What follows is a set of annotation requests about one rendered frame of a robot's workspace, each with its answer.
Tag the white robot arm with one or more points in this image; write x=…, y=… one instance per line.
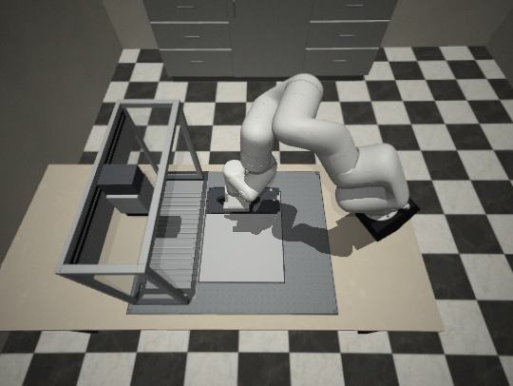
x=287, y=112

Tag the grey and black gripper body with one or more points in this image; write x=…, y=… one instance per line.
x=226, y=194

